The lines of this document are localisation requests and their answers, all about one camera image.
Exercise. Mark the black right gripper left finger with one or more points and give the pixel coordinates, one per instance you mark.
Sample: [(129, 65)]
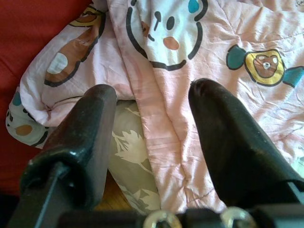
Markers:
[(78, 142)]

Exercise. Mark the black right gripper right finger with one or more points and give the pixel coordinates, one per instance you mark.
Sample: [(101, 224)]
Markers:
[(232, 142)]

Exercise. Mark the beige floral bed sheet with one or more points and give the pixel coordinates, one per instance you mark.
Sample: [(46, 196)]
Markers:
[(128, 147)]

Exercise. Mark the pink bear print quilt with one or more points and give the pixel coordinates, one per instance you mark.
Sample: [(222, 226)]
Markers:
[(213, 35)]

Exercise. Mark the red bed sheet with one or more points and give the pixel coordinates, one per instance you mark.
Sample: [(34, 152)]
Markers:
[(23, 35)]

